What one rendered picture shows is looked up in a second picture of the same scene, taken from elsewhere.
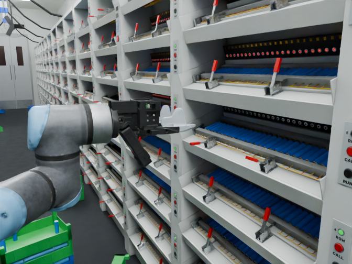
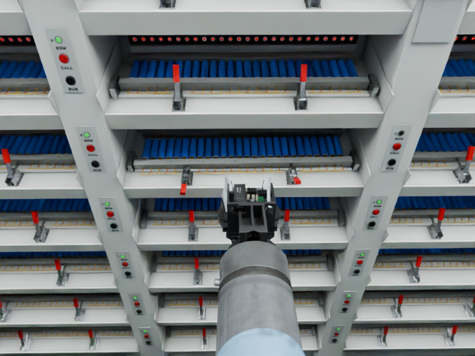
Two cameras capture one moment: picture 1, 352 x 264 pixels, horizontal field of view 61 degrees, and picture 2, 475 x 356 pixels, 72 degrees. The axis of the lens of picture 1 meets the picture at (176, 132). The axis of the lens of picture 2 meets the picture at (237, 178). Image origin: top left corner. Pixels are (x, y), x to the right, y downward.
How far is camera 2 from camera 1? 0.73 m
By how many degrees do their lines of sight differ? 61
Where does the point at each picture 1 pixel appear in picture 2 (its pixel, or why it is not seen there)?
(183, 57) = (91, 61)
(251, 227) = not seen: hidden behind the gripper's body
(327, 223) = (367, 200)
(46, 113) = (294, 345)
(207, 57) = (107, 48)
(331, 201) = (372, 184)
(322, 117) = (367, 123)
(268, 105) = (302, 120)
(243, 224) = not seen: hidden behind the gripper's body
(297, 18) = (348, 25)
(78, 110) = (282, 289)
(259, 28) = (285, 28)
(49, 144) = not seen: outside the picture
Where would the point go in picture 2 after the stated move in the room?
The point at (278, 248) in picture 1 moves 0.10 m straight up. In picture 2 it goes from (304, 234) to (308, 208)
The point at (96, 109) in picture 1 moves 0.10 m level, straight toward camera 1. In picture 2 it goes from (278, 262) to (365, 276)
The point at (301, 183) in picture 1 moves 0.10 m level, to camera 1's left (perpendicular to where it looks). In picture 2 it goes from (333, 179) to (323, 201)
